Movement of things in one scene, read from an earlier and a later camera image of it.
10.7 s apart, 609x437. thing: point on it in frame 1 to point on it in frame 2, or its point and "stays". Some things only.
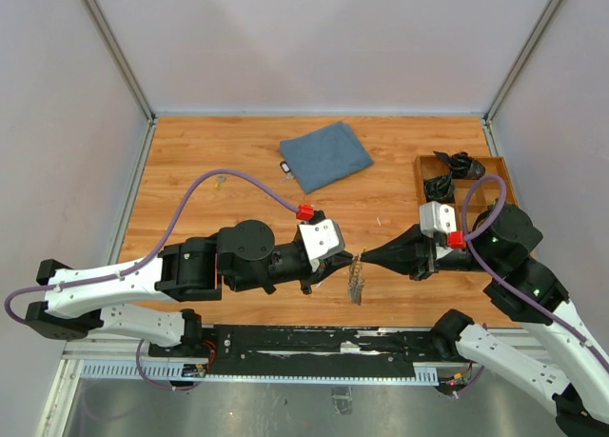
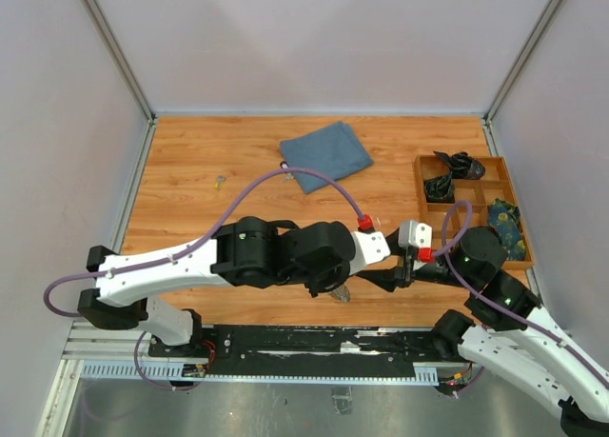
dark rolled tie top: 461,166 stays
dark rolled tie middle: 440,188 stays
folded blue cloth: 324,154 stays
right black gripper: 410,252 to 384,278
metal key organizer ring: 356,281 to 342,293
